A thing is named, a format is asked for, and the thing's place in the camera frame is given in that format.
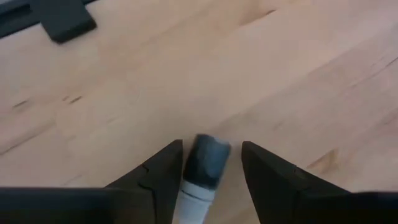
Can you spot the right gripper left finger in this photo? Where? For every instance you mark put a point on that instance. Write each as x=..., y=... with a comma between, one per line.
x=152, y=193

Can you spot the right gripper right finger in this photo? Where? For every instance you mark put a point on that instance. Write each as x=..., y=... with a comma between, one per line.
x=273, y=193

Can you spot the black dropper bottle white cap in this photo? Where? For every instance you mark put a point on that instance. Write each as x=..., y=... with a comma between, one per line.
x=203, y=161

